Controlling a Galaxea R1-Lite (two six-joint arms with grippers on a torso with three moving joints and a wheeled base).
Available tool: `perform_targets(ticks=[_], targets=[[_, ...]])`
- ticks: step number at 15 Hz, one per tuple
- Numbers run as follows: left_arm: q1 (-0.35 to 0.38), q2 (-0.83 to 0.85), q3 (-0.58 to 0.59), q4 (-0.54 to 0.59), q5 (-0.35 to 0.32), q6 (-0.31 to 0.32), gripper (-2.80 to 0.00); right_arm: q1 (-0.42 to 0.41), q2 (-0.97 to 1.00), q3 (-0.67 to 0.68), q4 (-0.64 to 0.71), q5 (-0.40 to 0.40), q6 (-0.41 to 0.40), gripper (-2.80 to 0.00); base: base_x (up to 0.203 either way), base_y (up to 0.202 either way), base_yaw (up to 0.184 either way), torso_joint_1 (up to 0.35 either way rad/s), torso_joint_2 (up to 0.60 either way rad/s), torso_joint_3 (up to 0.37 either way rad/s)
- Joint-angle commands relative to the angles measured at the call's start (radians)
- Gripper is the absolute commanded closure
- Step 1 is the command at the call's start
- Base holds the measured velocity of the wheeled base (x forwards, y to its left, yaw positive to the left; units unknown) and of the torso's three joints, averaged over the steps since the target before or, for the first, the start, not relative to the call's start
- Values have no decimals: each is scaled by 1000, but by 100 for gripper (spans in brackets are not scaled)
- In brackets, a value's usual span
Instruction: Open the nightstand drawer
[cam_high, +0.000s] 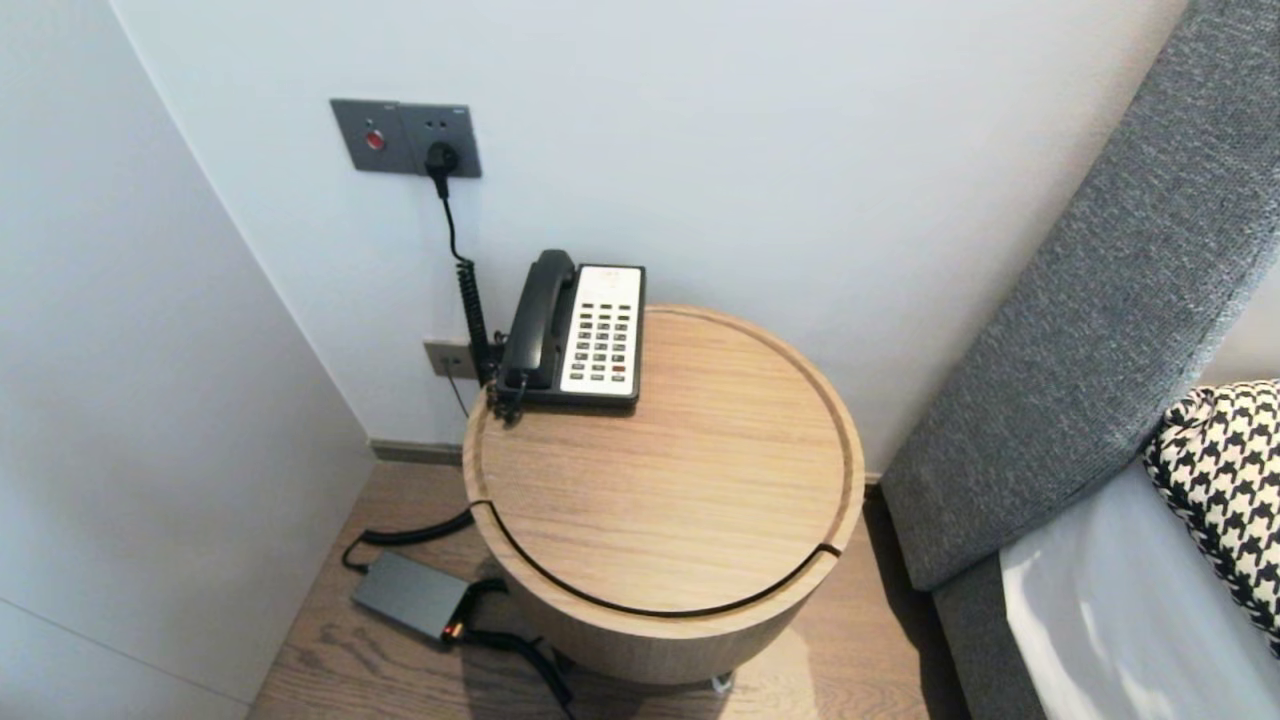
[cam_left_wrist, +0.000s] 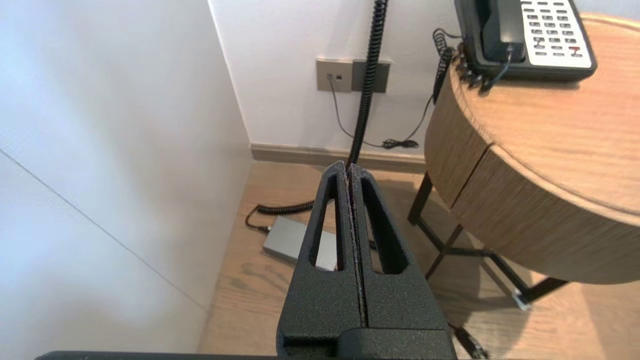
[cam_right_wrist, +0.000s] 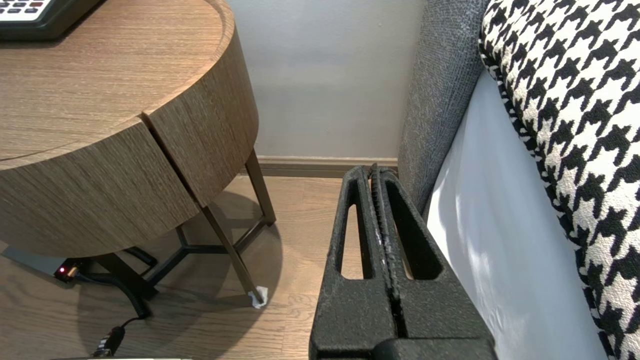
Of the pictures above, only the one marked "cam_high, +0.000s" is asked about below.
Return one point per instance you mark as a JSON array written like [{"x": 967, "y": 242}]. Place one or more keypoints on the grey upholstered headboard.
[{"x": 1080, "y": 350}]

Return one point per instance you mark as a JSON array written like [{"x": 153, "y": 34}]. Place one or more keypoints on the grey switch plate red button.
[{"x": 365, "y": 135}]

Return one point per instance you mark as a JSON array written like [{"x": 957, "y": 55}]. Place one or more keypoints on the black white houndstooth pillow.
[{"x": 1225, "y": 480}]

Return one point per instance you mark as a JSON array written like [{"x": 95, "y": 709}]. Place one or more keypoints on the grey fabric bed frame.
[{"x": 985, "y": 650}]

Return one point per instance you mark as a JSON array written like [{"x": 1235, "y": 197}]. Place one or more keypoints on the round wooden side table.
[{"x": 600, "y": 480}]

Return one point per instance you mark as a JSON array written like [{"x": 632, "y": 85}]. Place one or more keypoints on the black power plug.
[{"x": 442, "y": 160}]

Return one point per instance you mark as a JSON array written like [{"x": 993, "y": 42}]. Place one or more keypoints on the grey wall power socket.
[{"x": 455, "y": 125}]

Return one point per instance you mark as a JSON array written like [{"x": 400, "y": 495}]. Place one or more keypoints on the black and white desk telephone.
[{"x": 605, "y": 335}]

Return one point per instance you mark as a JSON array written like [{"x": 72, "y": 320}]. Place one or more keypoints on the curved front wooden drawer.
[{"x": 650, "y": 640}]

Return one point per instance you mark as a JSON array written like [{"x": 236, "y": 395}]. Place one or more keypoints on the beige wall phone socket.
[{"x": 445, "y": 360}]

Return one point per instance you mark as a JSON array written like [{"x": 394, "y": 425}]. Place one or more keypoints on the grey power adapter brick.
[{"x": 410, "y": 595}]

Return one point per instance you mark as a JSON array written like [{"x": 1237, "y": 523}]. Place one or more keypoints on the black telephone handset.
[{"x": 540, "y": 310}]

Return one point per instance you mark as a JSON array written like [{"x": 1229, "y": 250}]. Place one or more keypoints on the grey skirting board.
[{"x": 415, "y": 452}]

